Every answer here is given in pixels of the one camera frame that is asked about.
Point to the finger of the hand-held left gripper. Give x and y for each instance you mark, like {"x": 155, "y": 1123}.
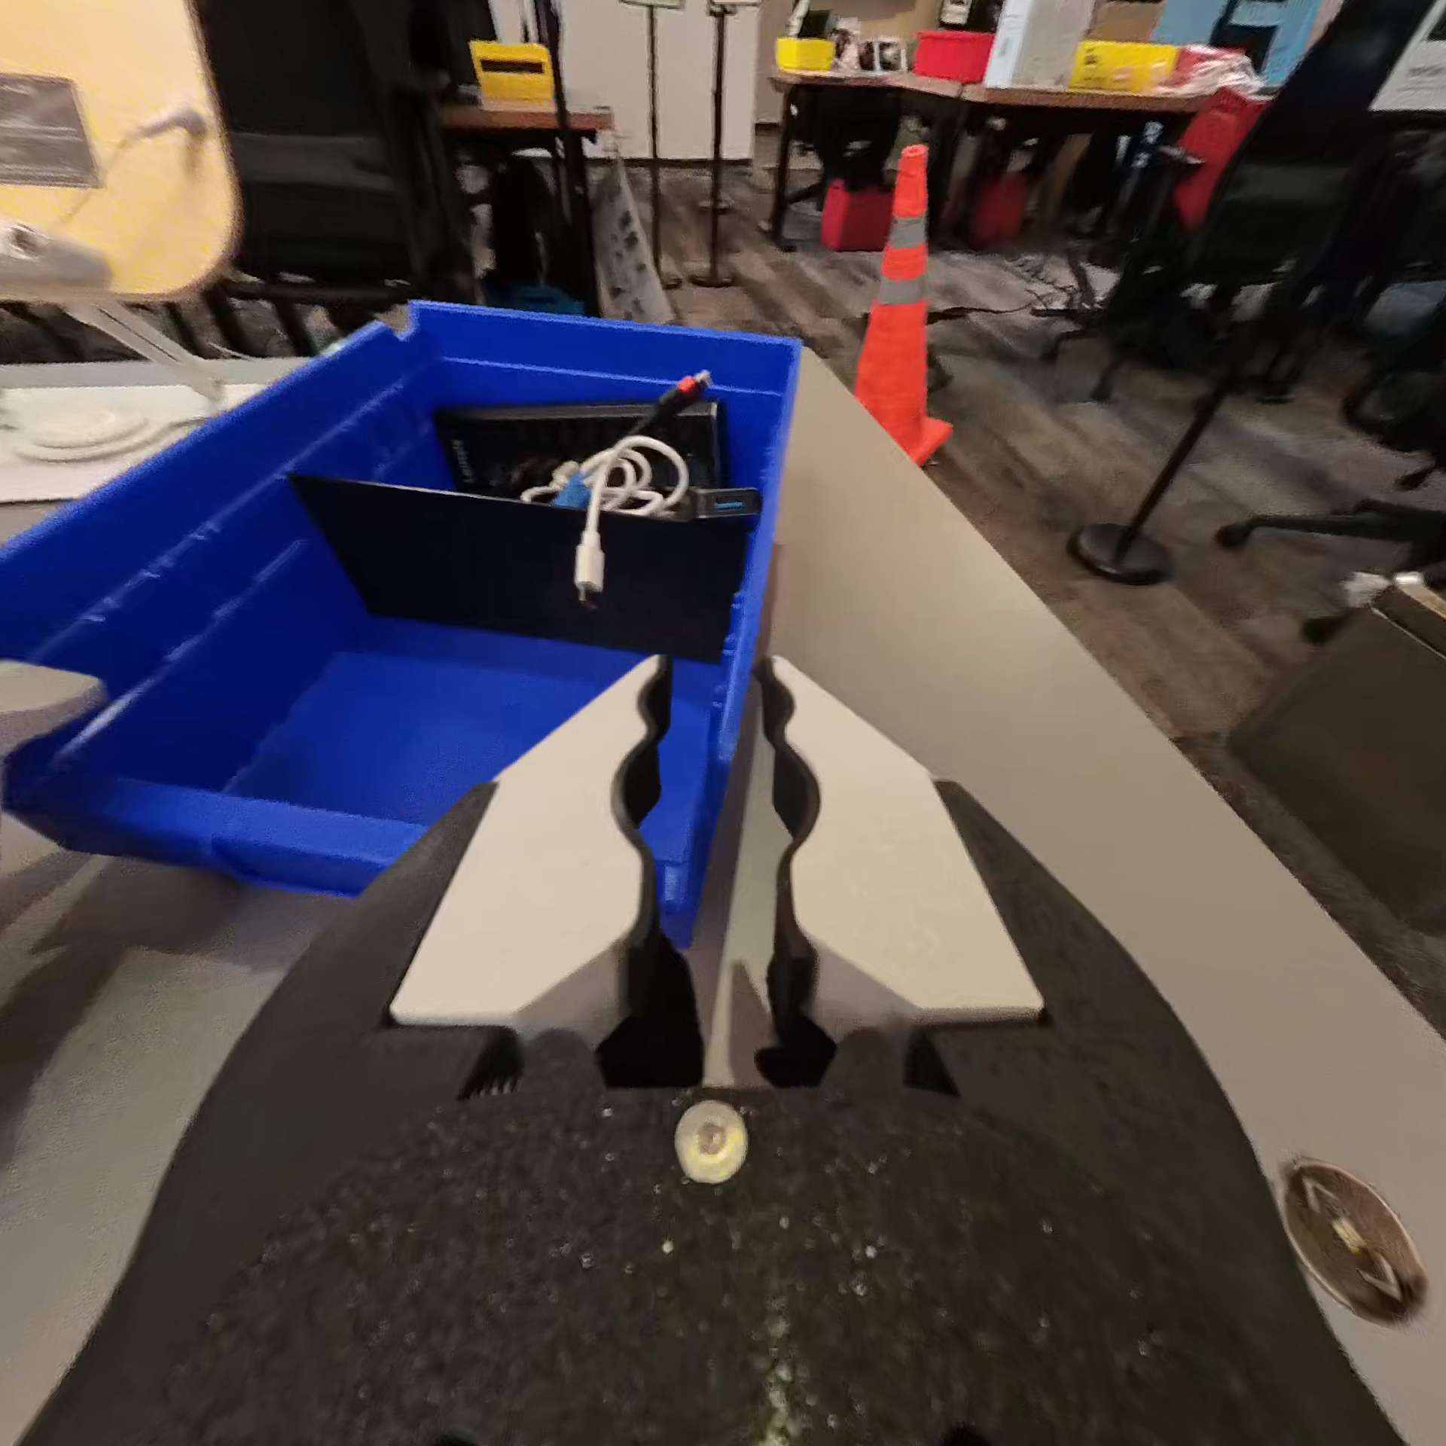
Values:
{"x": 45, "y": 706}

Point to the dark grey usb adapter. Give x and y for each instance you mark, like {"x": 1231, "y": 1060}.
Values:
{"x": 723, "y": 503}

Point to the orange traffic cone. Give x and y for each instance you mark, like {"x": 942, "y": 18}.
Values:
{"x": 900, "y": 340}

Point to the round brown table grommet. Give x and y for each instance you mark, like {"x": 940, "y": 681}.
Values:
{"x": 1352, "y": 1244}

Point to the grey perforated panel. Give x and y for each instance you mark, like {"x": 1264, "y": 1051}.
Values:
{"x": 633, "y": 250}

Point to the white cardboard box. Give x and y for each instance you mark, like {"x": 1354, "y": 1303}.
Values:
{"x": 1036, "y": 45}

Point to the black rectangular usb hub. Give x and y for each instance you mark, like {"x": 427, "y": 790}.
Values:
{"x": 509, "y": 442}

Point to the black framed marker sign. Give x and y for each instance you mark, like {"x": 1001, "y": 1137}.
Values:
{"x": 1413, "y": 57}

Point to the wooden book stand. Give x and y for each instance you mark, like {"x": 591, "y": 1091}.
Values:
{"x": 114, "y": 68}

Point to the yellow storage bin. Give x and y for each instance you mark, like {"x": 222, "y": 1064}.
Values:
{"x": 1120, "y": 68}
{"x": 511, "y": 74}
{"x": 806, "y": 55}

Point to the blue plastic bin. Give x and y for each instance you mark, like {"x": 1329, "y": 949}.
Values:
{"x": 340, "y": 735}

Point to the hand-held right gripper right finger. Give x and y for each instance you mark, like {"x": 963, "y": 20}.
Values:
{"x": 905, "y": 893}

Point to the long wooden table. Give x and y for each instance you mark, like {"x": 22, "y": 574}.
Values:
{"x": 1018, "y": 97}

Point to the black sign pole stand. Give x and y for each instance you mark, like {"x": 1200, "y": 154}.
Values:
{"x": 722, "y": 137}
{"x": 1120, "y": 554}
{"x": 656, "y": 137}

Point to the black mesh office chair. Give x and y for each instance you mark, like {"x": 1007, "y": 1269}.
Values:
{"x": 329, "y": 147}

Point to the red storage bin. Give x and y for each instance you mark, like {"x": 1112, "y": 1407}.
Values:
{"x": 951, "y": 57}

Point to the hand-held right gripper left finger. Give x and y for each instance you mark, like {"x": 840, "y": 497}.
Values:
{"x": 532, "y": 905}

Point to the brown wooden table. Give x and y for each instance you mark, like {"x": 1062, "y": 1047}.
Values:
{"x": 520, "y": 120}

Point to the black divider panel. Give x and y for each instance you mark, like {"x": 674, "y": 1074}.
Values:
{"x": 476, "y": 566}

